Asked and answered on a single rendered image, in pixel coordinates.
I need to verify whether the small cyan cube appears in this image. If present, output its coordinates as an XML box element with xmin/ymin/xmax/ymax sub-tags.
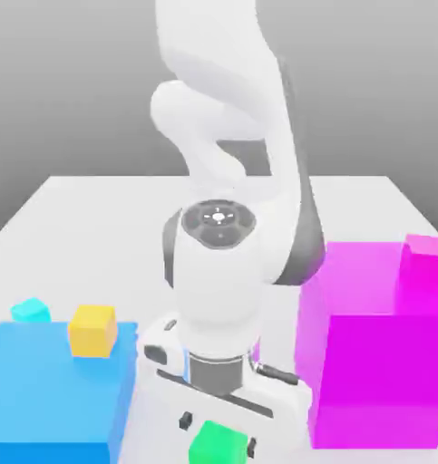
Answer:
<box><xmin>9</xmin><ymin>297</ymin><xmax>53</xmax><ymax>324</ymax></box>

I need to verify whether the small magenta cube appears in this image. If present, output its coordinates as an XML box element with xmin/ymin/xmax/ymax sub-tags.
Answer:
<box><xmin>394</xmin><ymin>233</ymin><xmax>438</xmax><ymax>317</ymax></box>

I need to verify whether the small yellow cube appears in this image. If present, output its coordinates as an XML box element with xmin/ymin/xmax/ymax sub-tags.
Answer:
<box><xmin>67</xmin><ymin>304</ymin><xmax>118</xmax><ymax>360</ymax></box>

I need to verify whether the small green cube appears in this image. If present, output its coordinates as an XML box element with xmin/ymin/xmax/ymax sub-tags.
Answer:
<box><xmin>188</xmin><ymin>419</ymin><xmax>249</xmax><ymax>464</ymax></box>

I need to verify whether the large magenta box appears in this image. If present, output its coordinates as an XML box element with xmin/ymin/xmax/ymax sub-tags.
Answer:
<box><xmin>293</xmin><ymin>240</ymin><xmax>438</xmax><ymax>451</ymax></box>

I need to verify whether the large blue box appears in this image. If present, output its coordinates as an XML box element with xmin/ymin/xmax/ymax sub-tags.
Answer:
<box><xmin>0</xmin><ymin>320</ymin><xmax>140</xmax><ymax>464</ymax></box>

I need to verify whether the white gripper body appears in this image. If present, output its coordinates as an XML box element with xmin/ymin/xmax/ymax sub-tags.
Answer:
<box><xmin>132</xmin><ymin>364</ymin><xmax>315</xmax><ymax>464</ymax></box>

